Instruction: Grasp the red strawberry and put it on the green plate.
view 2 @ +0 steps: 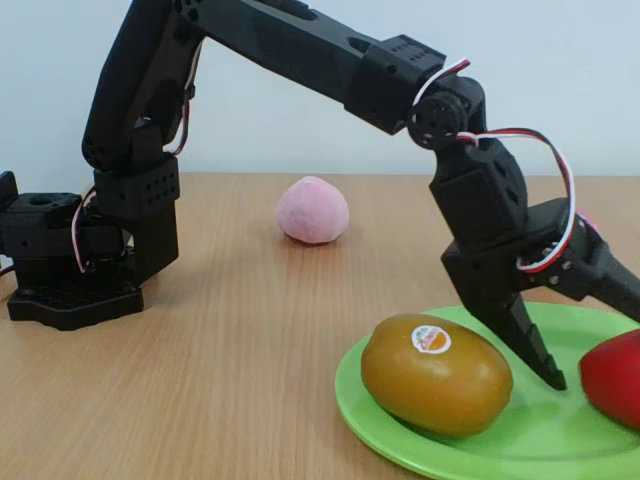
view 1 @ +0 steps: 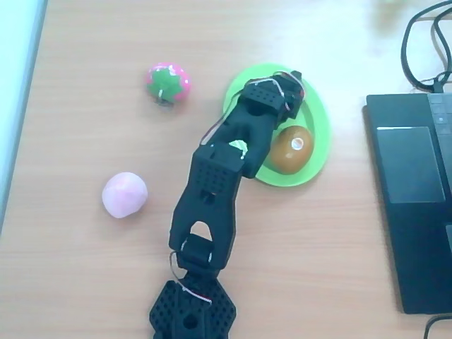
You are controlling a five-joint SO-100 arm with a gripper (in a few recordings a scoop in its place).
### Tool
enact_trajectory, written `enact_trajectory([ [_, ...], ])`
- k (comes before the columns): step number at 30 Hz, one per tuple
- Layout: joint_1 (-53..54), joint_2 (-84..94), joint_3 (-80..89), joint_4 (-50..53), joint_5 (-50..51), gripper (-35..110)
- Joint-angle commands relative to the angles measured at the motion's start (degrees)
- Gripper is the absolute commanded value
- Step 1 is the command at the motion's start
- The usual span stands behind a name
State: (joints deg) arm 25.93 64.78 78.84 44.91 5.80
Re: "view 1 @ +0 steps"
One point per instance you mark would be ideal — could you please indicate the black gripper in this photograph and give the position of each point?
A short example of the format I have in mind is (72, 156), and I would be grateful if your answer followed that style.
(292, 99)

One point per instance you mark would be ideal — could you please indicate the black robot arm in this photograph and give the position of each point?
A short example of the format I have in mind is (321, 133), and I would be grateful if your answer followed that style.
(212, 197)

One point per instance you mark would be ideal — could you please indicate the green oval plate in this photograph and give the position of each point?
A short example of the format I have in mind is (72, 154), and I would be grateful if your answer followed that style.
(319, 109)

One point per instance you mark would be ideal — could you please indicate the pink toy strawberry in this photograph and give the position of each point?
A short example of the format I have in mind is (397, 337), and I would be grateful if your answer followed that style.
(167, 83)

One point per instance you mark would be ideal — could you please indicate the brown toy kiwi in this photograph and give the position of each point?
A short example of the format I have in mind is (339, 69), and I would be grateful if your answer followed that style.
(293, 152)

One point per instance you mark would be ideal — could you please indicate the black laptop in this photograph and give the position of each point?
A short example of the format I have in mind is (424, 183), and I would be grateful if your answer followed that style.
(409, 212)

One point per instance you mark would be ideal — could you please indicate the pale pink toy peach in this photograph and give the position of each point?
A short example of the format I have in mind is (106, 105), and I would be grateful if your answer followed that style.
(124, 194)

